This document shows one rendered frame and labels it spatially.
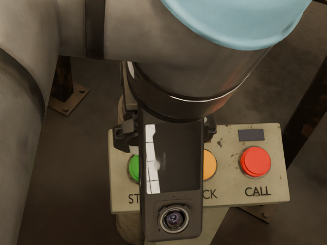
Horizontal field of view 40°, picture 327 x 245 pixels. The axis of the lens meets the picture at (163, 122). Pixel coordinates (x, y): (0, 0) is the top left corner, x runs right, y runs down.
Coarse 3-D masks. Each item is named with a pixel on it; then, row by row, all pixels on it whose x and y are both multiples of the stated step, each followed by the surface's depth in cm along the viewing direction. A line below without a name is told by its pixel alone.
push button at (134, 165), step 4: (136, 156) 58; (132, 160) 57; (136, 160) 57; (132, 164) 57; (136, 164) 57; (132, 168) 57; (136, 168) 57; (132, 172) 57; (136, 172) 57; (132, 176) 57; (136, 176) 57; (136, 180) 57
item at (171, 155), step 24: (144, 120) 31; (144, 144) 31; (168, 144) 31; (192, 144) 32; (144, 168) 32; (168, 168) 32; (192, 168) 32; (144, 192) 32; (168, 192) 32; (192, 192) 33; (144, 216) 33; (168, 216) 32; (192, 216) 33; (168, 240) 34
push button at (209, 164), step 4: (204, 152) 58; (208, 152) 59; (204, 156) 58; (208, 156) 58; (212, 156) 59; (204, 160) 58; (208, 160) 58; (212, 160) 58; (204, 164) 58; (208, 164) 58; (212, 164) 58; (216, 164) 59; (204, 168) 58; (208, 168) 58; (212, 168) 58; (204, 172) 58; (208, 172) 58; (212, 172) 58; (204, 176) 58; (208, 176) 58
